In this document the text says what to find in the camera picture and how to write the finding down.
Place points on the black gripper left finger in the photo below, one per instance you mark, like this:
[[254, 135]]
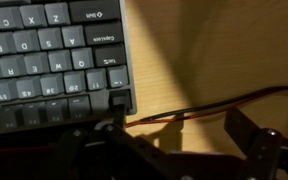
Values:
[[124, 150]]

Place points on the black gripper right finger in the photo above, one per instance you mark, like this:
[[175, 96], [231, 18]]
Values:
[[264, 150]]

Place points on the grey mechanical keyboard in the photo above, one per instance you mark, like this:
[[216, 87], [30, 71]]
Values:
[[57, 40]]

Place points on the black desk mat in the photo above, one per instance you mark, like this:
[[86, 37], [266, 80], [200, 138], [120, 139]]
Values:
[[17, 143]]

